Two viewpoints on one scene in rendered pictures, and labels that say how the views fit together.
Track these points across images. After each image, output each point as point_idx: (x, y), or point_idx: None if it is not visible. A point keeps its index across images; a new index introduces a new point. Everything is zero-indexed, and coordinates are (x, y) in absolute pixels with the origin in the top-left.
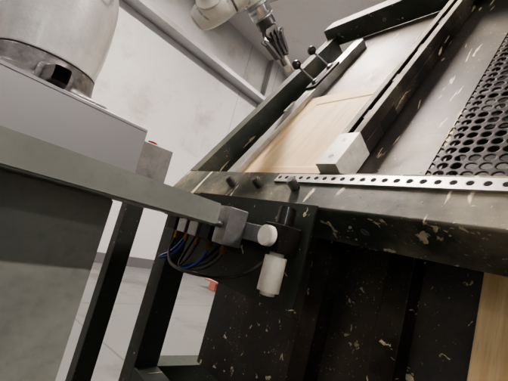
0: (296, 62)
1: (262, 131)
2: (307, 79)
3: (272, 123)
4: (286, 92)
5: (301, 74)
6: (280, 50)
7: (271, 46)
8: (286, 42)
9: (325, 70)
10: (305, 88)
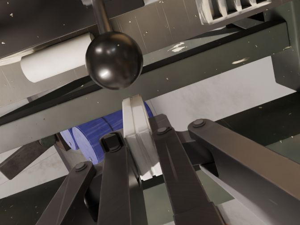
0: (116, 39)
1: (287, 102)
2: (27, 205)
3: (239, 117)
4: (139, 177)
5: (33, 221)
6: (166, 159)
7: (282, 177)
8: (49, 212)
9: (3, 31)
10: (56, 185)
